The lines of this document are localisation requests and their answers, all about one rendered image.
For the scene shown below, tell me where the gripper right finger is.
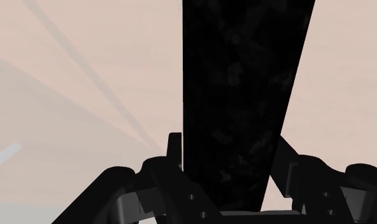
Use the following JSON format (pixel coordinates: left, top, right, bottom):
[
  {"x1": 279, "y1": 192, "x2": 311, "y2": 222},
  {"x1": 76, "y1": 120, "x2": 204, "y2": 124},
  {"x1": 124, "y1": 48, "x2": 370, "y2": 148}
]
[{"x1": 269, "y1": 135, "x2": 377, "y2": 224}]

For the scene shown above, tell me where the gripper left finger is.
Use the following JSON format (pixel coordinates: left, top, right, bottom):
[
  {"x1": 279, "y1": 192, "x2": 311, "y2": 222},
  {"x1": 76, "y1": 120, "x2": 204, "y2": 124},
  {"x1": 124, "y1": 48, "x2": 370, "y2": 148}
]
[{"x1": 51, "y1": 132, "x2": 222, "y2": 224}]

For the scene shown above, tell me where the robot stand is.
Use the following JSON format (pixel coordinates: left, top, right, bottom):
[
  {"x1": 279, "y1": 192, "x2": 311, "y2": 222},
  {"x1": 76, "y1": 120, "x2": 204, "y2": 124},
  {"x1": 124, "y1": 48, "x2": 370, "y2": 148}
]
[{"x1": 181, "y1": 0, "x2": 317, "y2": 213}]

